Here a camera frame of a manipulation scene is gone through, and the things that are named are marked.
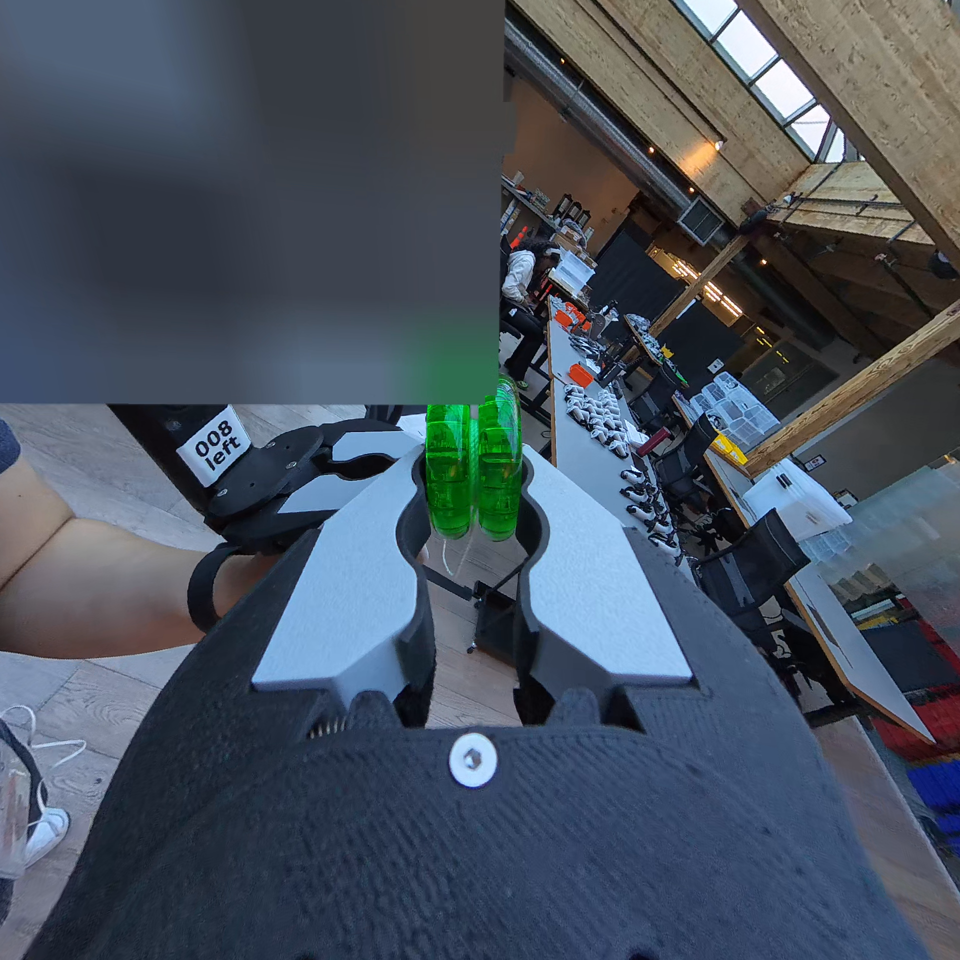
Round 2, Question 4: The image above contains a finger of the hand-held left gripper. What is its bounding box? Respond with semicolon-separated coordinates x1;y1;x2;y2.
321;423;418;481
276;471;380;526

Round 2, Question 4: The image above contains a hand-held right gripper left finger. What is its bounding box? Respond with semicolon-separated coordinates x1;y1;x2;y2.
251;446;438;729

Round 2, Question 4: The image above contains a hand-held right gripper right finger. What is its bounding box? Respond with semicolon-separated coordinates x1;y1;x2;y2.
513;446;695;727

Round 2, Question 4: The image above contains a green yoyo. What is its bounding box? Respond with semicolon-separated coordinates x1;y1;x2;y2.
424;375;524;543

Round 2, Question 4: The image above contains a person's left forearm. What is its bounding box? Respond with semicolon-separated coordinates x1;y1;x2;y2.
0;450;226;661

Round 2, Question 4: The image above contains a person's left hand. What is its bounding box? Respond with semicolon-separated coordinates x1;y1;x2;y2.
213;551;282;630

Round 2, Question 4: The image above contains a black stand base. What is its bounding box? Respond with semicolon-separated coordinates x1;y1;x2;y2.
450;562;526;667

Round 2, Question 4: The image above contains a black office chair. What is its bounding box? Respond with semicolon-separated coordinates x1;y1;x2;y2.
651;414;723;519
696;508;813;661

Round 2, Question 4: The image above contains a long white table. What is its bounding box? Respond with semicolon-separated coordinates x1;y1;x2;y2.
546;296;695;579

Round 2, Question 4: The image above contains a row of black white grippers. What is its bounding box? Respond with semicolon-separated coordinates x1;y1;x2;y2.
561;315;680;560

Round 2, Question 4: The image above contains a white lidded storage bin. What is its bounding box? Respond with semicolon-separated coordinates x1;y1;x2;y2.
742;457;854;543

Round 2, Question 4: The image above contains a white desk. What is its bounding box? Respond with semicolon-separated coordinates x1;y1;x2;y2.
671;393;937;745

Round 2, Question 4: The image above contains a stack of clear plastic boxes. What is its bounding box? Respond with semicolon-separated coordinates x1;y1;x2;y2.
688;371;781;453

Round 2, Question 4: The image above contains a black partition panel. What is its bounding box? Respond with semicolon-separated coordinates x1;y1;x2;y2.
591;228;700;320
658;300;753;376

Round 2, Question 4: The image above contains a white sneaker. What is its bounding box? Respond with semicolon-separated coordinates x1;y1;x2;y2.
26;806;72;865

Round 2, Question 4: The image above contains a stack of blue bins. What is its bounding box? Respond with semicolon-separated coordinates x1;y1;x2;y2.
903;753;960;856

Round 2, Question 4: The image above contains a skylight window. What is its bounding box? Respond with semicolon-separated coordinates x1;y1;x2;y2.
671;0;864;162

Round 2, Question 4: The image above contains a large wooden ceiling beam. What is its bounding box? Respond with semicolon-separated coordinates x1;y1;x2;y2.
738;0;960;260

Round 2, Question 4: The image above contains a slanted wooden post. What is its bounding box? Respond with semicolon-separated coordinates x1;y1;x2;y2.
742;300;960;479
648;234;751;339

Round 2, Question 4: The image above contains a wall air vent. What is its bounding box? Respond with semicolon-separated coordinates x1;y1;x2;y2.
677;196;727;245

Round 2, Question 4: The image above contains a metal air duct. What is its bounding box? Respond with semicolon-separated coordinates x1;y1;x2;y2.
504;18;732;241

